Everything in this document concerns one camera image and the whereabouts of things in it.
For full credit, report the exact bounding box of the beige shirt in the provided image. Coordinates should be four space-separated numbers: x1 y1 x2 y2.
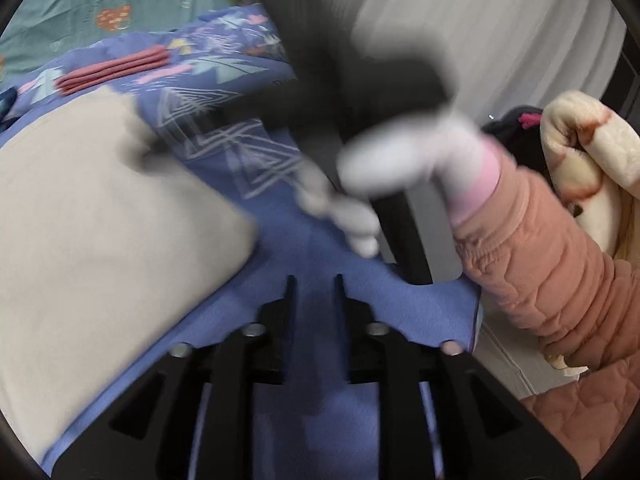
1 88 257 458

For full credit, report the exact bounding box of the right peach quilted sleeve forearm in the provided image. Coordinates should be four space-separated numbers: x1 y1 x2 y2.
454 154 639 474

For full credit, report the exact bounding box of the right white-gloved hand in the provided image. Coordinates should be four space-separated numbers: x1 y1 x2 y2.
295 110 501 259

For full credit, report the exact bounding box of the purple patterned bedspread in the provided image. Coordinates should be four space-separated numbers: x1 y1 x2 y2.
1 4 480 479

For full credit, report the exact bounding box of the folded pink cloth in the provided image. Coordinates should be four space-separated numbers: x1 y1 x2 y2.
54 46 170 96

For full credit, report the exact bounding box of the grey window curtain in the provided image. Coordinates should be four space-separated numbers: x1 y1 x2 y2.
323 0 627 122

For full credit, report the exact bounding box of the teal heart-print sheet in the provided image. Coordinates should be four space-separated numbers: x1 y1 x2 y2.
1 0 230 84

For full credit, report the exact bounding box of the cream plush blanket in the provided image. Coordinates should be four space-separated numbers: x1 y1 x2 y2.
540 91 639 266

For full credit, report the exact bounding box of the navy star-print garment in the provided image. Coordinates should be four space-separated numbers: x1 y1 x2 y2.
0 88 17 122

